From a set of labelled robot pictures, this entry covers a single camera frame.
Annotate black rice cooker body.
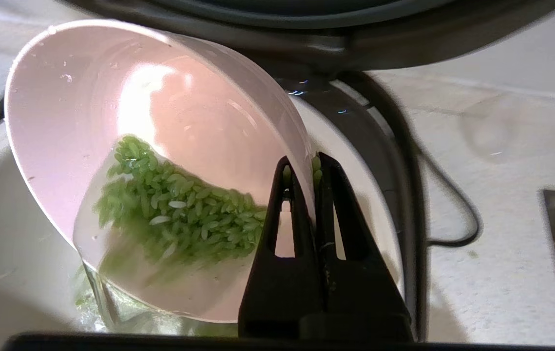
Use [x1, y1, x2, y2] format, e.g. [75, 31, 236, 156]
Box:
[0, 68, 428, 343]

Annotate pink bowl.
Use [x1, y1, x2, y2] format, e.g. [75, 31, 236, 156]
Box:
[4, 19, 317, 324]

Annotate green chopped bits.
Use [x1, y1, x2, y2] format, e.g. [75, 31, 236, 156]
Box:
[94, 135, 269, 274]

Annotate black cooker power cord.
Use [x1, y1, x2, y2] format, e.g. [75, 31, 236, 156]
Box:
[411, 144, 482, 248]

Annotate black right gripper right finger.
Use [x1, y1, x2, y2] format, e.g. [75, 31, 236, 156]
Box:
[315, 152, 413, 341]

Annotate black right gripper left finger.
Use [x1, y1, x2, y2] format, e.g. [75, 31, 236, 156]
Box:
[237, 156, 325, 340]

